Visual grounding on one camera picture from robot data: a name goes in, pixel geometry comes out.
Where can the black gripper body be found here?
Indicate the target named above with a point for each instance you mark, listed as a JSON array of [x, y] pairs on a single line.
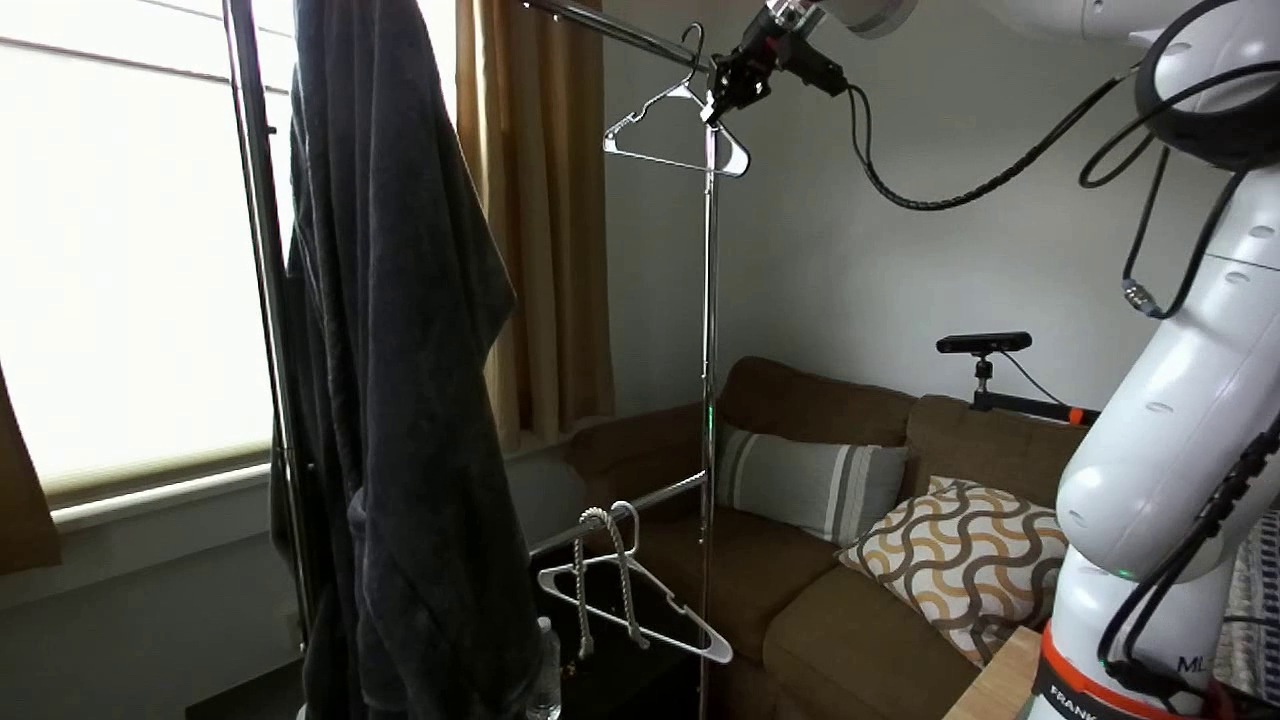
[[774, 43]]

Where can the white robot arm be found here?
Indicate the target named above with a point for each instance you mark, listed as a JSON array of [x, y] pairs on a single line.
[[1179, 463]]

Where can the white plastic hanger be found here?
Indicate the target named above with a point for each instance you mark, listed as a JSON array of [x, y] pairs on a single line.
[[568, 582], [661, 610]]

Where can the tan curtain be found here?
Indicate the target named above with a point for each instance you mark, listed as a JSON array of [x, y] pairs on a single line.
[[530, 107]]

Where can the striped grey pillow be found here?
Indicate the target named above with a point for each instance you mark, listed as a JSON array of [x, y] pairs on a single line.
[[822, 488]]

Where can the metal clothes rack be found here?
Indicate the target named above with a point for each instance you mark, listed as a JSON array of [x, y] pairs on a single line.
[[291, 470]]

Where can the brown sofa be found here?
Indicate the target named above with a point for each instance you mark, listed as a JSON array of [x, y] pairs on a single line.
[[814, 638]]

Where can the patterned wavy pillow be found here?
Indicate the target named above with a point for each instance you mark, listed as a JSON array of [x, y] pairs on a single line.
[[964, 556]]

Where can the dark hanging garment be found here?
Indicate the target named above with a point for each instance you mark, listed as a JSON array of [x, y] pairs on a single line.
[[415, 556]]

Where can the white hanger on top rail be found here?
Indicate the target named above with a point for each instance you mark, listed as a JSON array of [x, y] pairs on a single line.
[[672, 130]]

